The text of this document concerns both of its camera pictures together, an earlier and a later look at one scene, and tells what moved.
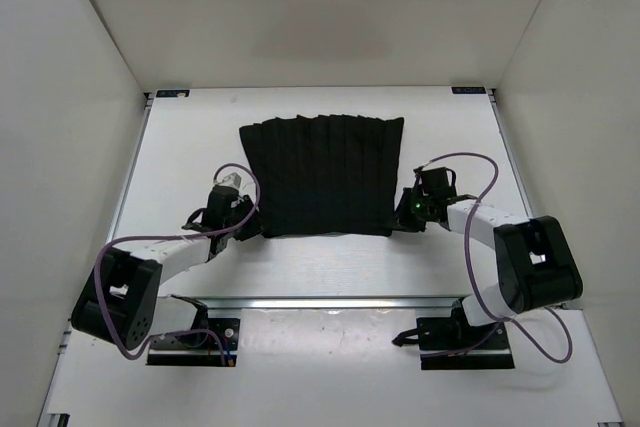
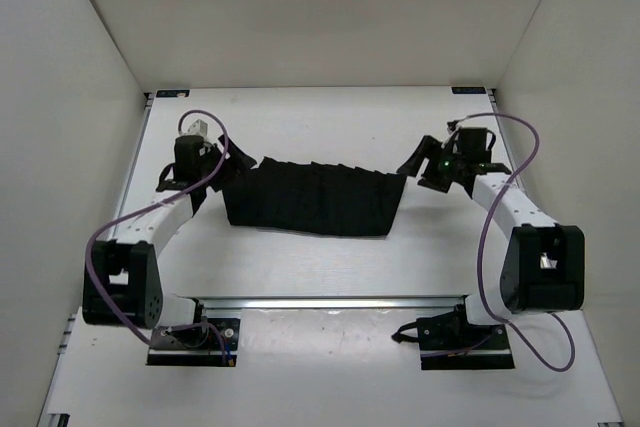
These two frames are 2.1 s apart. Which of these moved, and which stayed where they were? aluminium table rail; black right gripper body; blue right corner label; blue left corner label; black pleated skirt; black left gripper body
Moved: black right gripper body; black left gripper body; black pleated skirt
Stayed: blue left corner label; blue right corner label; aluminium table rail
